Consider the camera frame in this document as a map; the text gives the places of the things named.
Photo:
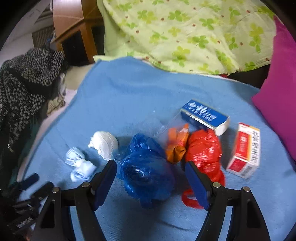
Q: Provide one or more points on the red plastic bag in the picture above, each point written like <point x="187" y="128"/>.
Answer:
<point x="204" y="150"/>

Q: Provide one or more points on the magenta pillow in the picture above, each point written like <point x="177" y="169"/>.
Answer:
<point x="276" y="98"/>

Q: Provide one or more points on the black white dotted garment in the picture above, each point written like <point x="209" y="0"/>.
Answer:
<point x="27" y="82"/>

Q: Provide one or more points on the blue plastic bag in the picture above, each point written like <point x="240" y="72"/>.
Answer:
<point x="145" y="171"/>

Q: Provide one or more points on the light blue tissue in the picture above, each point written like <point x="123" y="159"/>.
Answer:
<point x="83" y="169"/>

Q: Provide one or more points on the white paper ball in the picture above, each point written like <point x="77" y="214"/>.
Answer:
<point x="104" y="143"/>

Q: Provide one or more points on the green clover quilt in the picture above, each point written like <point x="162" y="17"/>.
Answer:
<point x="207" y="37"/>

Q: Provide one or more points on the blue toothpaste box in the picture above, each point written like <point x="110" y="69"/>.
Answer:
<point x="203" y="116"/>

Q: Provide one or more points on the wooden nightstand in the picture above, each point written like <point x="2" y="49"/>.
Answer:
<point x="79" y="30"/>

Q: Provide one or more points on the clear plastic bag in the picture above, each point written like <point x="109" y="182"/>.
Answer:
<point x="157" y="124"/>

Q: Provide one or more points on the orange wrapper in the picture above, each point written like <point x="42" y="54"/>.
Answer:
<point x="176" y="144"/>

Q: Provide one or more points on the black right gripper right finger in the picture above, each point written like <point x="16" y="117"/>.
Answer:
<point x="247" y="221"/>

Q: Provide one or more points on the blue bed sheet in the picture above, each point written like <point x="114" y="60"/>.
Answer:
<point x="115" y="97"/>

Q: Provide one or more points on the red white medicine box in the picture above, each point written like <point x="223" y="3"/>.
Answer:
<point x="245" y="156"/>

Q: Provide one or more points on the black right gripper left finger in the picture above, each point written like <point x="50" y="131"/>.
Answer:
<point x="54" y="221"/>

